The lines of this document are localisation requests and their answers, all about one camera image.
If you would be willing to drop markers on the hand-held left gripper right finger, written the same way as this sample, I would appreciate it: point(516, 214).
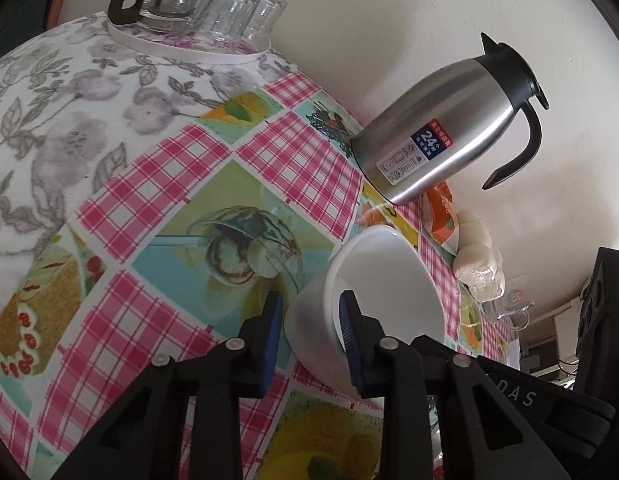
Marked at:
point(349, 345)

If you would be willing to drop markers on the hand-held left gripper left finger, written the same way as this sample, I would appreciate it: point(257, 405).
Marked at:
point(272, 345)

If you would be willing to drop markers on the white square bowl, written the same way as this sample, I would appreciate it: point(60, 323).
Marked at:
point(389, 280)

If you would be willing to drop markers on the clear glass mug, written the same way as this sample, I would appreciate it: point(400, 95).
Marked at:
point(514, 300)

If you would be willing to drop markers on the bag of white buns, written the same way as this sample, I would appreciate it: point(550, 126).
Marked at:
point(477, 270)

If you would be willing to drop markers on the pink checkered tablecloth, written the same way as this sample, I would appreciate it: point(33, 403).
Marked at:
point(164, 240)

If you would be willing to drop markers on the orange snack packet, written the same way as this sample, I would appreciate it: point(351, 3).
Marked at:
point(439, 220)

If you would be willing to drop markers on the stainless steel thermos jug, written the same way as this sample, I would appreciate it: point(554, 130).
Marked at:
point(439, 125)

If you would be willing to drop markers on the white round tray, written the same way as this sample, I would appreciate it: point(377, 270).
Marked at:
point(189, 51)

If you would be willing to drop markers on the grey floral cloth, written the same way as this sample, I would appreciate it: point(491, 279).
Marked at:
point(64, 110)

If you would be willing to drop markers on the clear drinking glass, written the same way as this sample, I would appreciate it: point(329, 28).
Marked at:
point(224, 10)
point(264, 15)

